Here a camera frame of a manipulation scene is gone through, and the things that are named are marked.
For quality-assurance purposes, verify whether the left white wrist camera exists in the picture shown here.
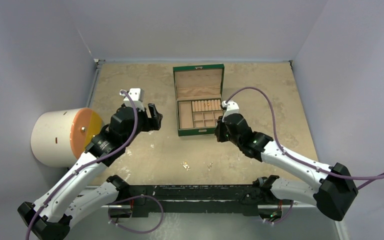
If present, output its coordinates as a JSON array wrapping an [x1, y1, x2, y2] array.
[[119, 88, 145, 112]]

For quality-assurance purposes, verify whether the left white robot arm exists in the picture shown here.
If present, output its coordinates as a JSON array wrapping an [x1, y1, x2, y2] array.
[[17, 103, 163, 240]]

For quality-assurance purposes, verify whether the green jewelry tray insert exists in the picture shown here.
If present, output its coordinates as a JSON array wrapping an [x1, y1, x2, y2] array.
[[177, 98, 224, 130]]

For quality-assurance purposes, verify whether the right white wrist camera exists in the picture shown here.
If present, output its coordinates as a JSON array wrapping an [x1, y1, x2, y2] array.
[[221, 100, 239, 122]]

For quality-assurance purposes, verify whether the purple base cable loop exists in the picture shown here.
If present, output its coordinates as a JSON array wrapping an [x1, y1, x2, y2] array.
[[107, 195, 165, 235]]

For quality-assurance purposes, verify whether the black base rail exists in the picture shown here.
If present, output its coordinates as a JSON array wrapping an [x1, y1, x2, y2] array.
[[106, 175, 290, 222]]

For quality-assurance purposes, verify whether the white cylinder orange face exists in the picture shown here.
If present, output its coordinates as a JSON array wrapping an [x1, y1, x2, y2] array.
[[30, 107, 104, 168]]

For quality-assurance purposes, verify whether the green jewelry box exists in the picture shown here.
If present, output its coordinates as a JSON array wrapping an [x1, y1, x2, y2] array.
[[172, 63, 225, 137]]

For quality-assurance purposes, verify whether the gold earring cluster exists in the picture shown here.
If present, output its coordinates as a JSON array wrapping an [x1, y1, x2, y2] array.
[[181, 161, 191, 171]]

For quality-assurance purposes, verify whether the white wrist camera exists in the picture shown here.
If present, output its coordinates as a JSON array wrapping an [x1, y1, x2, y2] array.
[[221, 100, 239, 122], [119, 88, 145, 112]]

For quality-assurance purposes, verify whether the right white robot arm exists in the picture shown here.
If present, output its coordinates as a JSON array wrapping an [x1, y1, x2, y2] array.
[[214, 113, 359, 221]]

